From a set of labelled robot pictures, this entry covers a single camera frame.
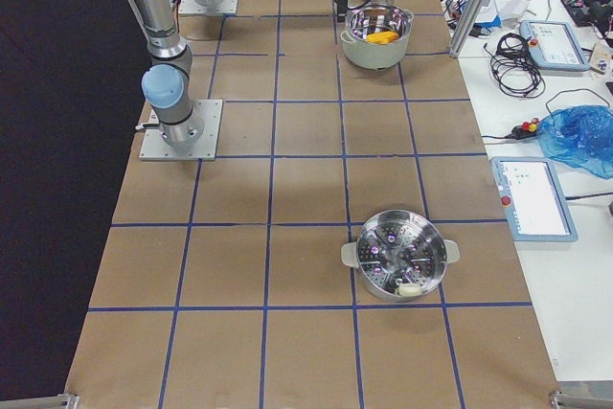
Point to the yellow corn cob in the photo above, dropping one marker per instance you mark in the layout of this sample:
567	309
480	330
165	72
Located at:
382	38

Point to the pale green electric pot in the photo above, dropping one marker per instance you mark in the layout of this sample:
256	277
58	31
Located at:
375	18

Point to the teach pendant tablet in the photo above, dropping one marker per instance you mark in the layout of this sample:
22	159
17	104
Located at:
553	46
531	196

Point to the black red button box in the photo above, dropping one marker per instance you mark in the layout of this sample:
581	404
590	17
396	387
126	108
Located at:
527	129

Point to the steel steamer basket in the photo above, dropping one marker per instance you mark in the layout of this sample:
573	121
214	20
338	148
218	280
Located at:
399	255

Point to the blue plastic bag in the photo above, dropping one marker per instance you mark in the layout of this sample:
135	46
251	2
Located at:
579	137

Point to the brown paper table cover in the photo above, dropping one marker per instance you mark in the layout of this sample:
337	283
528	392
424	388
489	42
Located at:
221	283

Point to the aluminium corner bracket left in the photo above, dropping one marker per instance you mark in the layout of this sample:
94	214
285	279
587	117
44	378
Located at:
563	401

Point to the aluminium corner bracket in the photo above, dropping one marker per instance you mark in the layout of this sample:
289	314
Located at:
563	401
62	401

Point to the aluminium corner bracket right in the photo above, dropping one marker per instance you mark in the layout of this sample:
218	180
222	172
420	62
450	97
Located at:
62	401

